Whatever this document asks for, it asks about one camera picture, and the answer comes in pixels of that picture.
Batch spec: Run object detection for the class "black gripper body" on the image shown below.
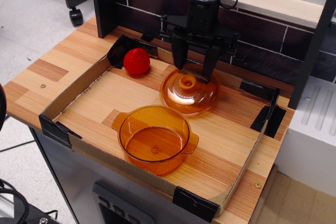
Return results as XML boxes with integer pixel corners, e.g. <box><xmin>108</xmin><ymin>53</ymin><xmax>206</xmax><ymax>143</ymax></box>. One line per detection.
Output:
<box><xmin>160</xmin><ymin>0</ymin><xmax>239</xmax><ymax>56</ymax></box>

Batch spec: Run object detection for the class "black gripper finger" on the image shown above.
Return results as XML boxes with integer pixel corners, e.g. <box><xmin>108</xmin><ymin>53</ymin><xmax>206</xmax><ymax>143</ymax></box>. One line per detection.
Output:
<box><xmin>202</xmin><ymin>47</ymin><xmax>221</xmax><ymax>80</ymax></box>
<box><xmin>171</xmin><ymin>34</ymin><xmax>188</xmax><ymax>69</ymax></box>

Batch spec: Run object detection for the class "orange transparent pot lid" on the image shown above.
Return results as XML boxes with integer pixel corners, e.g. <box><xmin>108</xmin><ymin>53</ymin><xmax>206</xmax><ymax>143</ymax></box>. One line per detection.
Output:
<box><xmin>160</xmin><ymin>64</ymin><xmax>219</xmax><ymax>116</ymax></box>

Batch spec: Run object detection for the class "orange transparent plastic pot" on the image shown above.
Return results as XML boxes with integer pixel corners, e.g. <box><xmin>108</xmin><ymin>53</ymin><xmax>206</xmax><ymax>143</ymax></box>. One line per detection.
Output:
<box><xmin>111</xmin><ymin>105</ymin><xmax>199</xmax><ymax>176</ymax></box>

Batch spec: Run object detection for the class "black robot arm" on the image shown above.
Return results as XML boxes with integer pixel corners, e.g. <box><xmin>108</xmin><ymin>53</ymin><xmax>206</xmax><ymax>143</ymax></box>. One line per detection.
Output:
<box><xmin>160</xmin><ymin>0</ymin><xmax>240</xmax><ymax>83</ymax></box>

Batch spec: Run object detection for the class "red toy strawberry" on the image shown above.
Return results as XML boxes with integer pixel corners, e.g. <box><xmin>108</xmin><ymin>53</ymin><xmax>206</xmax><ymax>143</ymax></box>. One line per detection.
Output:
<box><xmin>123</xmin><ymin>48</ymin><xmax>150</xmax><ymax>74</ymax></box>

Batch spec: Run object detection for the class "cardboard fence with black tape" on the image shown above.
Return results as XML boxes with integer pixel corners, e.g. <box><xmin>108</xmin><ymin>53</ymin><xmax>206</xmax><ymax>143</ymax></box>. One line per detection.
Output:
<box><xmin>38</xmin><ymin>32</ymin><xmax>293</xmax><ymax>223</ymax></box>

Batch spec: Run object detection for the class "white toy sink unit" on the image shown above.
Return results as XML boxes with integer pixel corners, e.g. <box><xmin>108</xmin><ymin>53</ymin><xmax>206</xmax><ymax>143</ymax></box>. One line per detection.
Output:
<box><xmin>275</xmin><ymin>77</ymin><xmax>335</xmax><ymax>196</ymax></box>

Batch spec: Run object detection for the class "toy oven control panel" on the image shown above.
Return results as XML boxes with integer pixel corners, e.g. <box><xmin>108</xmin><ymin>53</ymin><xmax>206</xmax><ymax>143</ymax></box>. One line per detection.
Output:
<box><xmin>92</xmin><ymin>183</ymin><xmax>155</xmax><ymax>224</ymax></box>

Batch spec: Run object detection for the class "dark left upright post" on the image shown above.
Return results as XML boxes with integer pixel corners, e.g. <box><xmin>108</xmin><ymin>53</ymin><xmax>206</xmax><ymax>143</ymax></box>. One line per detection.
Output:
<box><xmin>93</xmin><ymin>0</ymin><xmax>118</xmax><ymax>38</ymax></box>

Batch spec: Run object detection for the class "dark upright post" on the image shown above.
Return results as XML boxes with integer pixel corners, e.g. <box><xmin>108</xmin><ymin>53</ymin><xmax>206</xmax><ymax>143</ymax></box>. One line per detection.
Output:
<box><xmin>288</xmin><ymin>0</ymin><xmax>335</xmax><ymax>110</ymax></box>
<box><xmin>93</xmin><ymin>0</ymin><xmax>118</xmax><ymax>38</ymax></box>

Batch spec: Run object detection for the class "dark right upright post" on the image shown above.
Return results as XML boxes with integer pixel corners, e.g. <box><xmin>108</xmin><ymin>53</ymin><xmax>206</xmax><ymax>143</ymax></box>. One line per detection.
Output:
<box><xmin>288</xmin><ymin>0</ymin><xmax>335</xmax><ymax>110</ymax></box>

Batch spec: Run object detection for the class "black braided cable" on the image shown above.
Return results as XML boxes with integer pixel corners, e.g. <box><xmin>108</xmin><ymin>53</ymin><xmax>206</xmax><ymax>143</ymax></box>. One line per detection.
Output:
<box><xmin>0</xmin><ymin>178</ymin><xmax>59</xmax><ymax>224</ymax></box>

